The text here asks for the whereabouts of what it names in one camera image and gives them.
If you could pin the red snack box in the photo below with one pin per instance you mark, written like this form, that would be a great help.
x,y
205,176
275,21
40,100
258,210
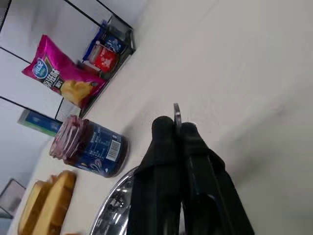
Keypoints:
x,y
105,60

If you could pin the blue and green box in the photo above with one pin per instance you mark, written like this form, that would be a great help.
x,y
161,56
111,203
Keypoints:
x,y
39,122

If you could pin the black mesh basket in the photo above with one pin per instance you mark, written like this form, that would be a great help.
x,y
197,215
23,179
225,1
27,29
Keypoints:
x,y
11,195

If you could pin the shiny metal plate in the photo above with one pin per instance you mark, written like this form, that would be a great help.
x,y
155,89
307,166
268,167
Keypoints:
x,y
112,208

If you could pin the blue label jam jar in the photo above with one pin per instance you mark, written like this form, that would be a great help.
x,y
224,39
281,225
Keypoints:
x,y
95,149

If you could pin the metal spoon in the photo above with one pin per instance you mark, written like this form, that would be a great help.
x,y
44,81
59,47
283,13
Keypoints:
x,y
177,117

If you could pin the pink potato chips bag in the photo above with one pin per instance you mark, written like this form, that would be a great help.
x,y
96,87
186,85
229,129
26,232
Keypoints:
x,y
63,73

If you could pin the toasted bread slice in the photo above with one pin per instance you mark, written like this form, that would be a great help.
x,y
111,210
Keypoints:
x,y
60,195
30,208

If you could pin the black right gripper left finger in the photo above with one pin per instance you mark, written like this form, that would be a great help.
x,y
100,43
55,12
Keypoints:
x,y
156,186

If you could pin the blue patterned carton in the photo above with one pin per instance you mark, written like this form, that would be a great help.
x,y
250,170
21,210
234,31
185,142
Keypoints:
x,y
115,43

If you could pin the blue stick packet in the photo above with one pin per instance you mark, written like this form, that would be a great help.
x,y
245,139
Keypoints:
x,y
91,49

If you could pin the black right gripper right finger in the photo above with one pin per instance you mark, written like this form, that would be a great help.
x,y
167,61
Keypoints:
x,y
207,195

